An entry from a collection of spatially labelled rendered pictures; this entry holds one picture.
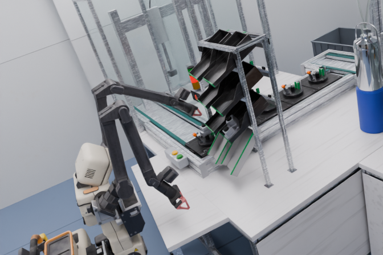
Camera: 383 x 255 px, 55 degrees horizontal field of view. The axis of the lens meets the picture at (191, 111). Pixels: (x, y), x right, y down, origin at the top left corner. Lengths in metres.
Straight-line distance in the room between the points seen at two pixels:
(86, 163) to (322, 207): 1.22
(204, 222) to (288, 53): 3.61
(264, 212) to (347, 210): 0.54
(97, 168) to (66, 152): 2.82
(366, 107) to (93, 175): 1.53
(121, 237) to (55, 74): 2.63
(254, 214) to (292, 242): 0.25
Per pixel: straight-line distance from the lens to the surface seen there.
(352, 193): 2.25
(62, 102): 4.43
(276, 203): 1.98
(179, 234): 1.99
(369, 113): 2.33
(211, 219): 2.00
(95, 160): 1.84
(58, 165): 4.72
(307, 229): 2.10
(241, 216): 1.96
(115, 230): 2.10
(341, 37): 4.41
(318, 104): 2.71
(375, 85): 2.26
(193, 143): 2.44
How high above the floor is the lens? 2.17
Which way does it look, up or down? 25 degrees down
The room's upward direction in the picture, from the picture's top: 18 degrees counter-clockwise
